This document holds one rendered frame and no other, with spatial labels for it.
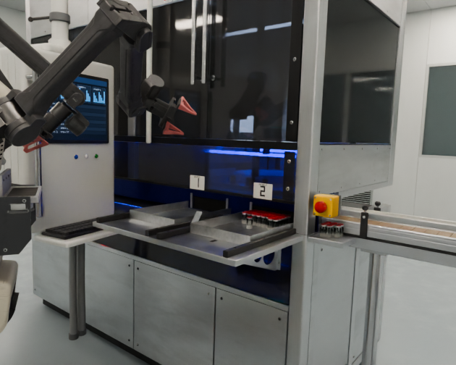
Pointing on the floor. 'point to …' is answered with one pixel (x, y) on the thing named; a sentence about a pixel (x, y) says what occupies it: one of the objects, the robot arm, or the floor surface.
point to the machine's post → (306, 177)
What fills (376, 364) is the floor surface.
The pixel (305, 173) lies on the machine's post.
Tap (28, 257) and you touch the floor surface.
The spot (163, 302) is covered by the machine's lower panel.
